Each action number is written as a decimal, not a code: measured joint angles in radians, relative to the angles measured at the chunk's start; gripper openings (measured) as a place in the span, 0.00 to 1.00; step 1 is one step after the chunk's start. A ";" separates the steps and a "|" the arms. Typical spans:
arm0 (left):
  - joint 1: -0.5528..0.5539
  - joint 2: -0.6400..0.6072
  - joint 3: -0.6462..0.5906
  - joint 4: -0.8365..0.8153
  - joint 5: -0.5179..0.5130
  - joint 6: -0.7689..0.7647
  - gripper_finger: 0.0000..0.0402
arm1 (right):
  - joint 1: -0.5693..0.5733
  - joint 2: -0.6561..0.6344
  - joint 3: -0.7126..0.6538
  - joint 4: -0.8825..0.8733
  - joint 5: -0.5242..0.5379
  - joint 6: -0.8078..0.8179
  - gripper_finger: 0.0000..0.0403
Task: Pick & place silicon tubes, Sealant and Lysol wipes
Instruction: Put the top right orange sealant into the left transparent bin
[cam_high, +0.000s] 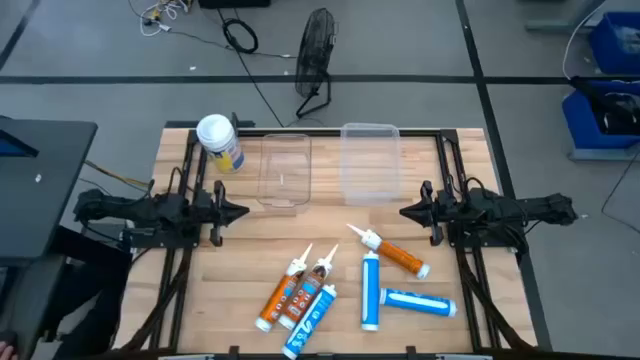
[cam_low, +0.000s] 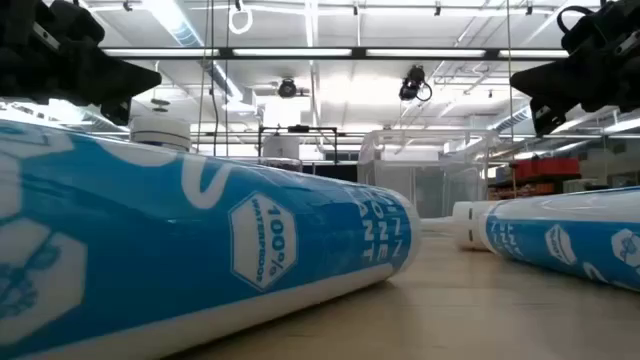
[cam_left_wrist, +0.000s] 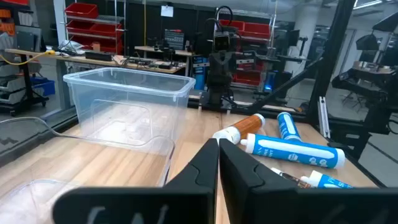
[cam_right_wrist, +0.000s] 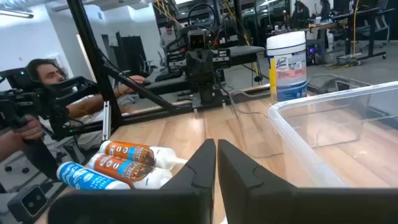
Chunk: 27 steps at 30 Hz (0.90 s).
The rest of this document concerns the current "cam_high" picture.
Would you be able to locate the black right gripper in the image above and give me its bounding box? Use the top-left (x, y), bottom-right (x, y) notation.
top-left (399, 180), bottom-right (452, 248)

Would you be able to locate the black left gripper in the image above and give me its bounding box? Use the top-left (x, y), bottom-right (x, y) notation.
top-left (192, 179), bottom-right (251, 248)

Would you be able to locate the orange sealant tube with nozzle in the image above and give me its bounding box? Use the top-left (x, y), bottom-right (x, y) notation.
top-left (254, 243), bottom-right (314, 334)
top-left (346, 223), bottom-right (432, 281)
top-left (278, 243), bottom-right (340, 331)

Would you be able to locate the blue silicone sealant tube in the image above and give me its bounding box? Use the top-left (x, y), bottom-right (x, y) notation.
top-left (360, 250), bottom-right (381, 332)
top-left (281, 283), bottom-right (338, 360)
top-left (378, 287), bottom-right (459, 319)

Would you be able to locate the wide clear plastic bin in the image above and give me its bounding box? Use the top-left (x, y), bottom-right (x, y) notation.
top-left (339, 122), bottom-right (402, 207)

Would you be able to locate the narrow clear plastic bin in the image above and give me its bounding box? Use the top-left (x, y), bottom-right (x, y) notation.
top-left (256, 133), bottom-right (313, 209)

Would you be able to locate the white-lidded yellow-blue canister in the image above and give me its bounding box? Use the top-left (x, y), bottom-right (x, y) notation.
top-left (195, 113), bottom-right (246, 175)

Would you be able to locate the black metal stand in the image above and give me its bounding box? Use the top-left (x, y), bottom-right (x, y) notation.
top-left (0, 224), bottom-right (134, 360)

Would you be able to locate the black floor fan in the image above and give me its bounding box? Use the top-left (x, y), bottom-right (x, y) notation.
top-left (293, 7), bottom-right (339, 120)

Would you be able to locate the blue plastic storage bin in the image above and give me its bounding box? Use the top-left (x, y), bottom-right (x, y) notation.
top-left (588, 11), bottom-right (640, 76)
top-left (561, 79), bottom-right (640, 151)

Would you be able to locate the black equipment case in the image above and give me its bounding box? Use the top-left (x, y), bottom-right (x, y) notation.
top-left (198, 0), bottom-right (272, 9)

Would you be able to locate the black monitor with blue screen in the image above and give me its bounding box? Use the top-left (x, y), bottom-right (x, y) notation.
top-left (0, 128), bottom-right (40, 159)

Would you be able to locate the black aluminium table frame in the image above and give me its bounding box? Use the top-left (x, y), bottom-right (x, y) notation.
top-left (112, 119), bottom-right (551, 360)

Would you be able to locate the yellow cable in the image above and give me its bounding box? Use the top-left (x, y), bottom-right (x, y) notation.
top-left (83, 159), bottom-right (152, 190)

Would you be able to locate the thin black floor cable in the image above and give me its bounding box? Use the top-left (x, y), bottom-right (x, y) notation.
top-left (214, 7), bottom-right (287, 129)

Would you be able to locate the coiled black cable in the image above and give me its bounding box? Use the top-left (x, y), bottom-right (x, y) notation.
top-left (221, 17), bottom-right (260, 55)

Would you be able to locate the white cable bundle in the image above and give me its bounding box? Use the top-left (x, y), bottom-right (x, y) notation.
top-left (138, 0), bottom-right (194, 38)

